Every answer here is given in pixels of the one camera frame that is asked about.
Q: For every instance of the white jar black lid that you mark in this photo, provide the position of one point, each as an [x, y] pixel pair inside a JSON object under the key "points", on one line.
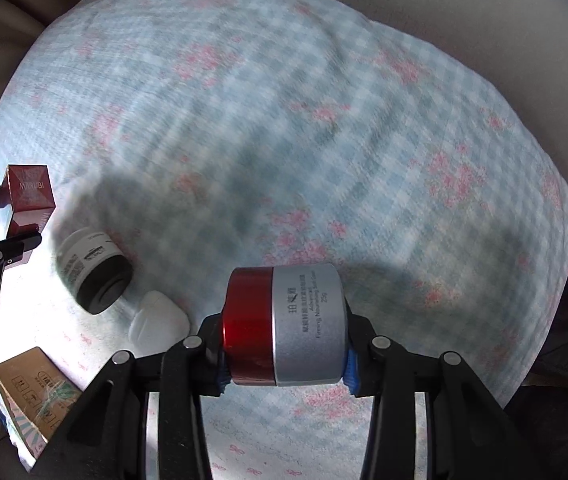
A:
{"points": [[93, 269]]}

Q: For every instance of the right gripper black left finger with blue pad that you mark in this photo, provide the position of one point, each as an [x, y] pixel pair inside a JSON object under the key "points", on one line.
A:
{"points": [[104, 434]]}

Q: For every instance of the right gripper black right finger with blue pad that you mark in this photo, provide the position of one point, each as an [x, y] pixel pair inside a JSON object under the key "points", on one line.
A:
{"points": [[467, 431]]}

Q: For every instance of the red cosmetic box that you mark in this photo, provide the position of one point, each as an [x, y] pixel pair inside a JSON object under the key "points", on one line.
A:
{"points": [[28, 199]]}

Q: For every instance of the red silver cream jar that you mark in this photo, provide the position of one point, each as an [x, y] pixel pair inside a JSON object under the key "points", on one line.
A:
{"points": [[285, 325]]}

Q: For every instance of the white earbuds case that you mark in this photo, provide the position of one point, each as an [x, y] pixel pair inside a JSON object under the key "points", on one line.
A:
{"points": [[158, 325]]}

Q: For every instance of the brown cardboard box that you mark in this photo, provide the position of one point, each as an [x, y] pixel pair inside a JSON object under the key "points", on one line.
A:
{"points": [[35, 397]]}

